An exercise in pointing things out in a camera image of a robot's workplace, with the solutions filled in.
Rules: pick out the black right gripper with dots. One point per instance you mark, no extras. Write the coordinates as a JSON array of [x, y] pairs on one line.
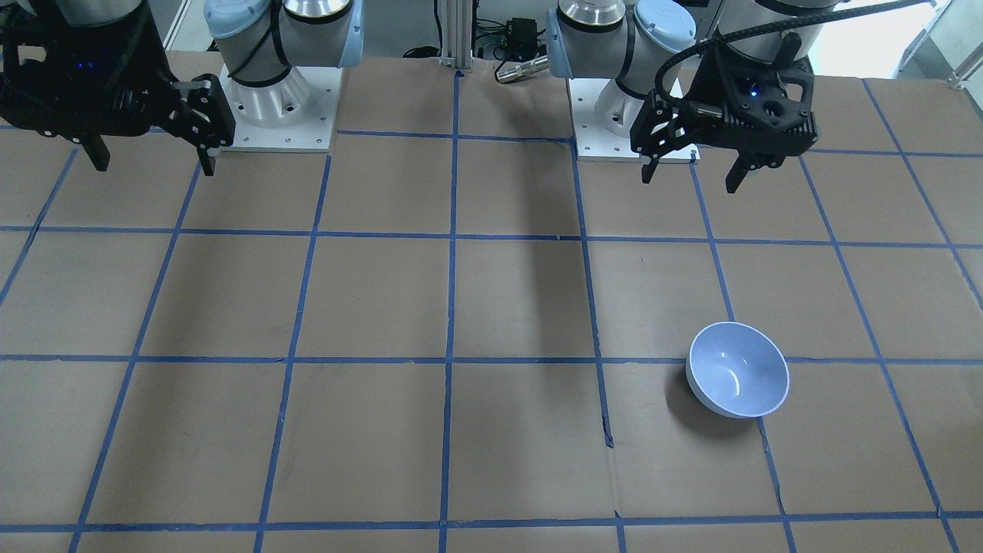
[[147, 57]]

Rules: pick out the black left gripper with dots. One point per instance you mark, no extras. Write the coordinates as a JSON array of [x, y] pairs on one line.
[[708, 86]]

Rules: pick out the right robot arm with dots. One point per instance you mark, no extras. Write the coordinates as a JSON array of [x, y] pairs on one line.
[[261, 41]]

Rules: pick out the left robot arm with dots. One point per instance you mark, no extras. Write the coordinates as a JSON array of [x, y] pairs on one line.
[[654, 45]]

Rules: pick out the blue bowl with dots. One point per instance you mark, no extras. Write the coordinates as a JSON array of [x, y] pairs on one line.
[[737, 371]]

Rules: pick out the metallic cylinder tool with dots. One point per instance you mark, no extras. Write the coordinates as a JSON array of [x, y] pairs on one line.
[[522, 70]]

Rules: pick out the black electronics box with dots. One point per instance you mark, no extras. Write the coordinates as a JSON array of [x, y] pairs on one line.
[[521, 34]]

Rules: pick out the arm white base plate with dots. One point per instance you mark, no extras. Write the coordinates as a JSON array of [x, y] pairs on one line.
[[602, 116], [284, 127]]

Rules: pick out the aluminium frame post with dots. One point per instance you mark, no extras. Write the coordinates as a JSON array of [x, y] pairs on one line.
[[456, 33]]

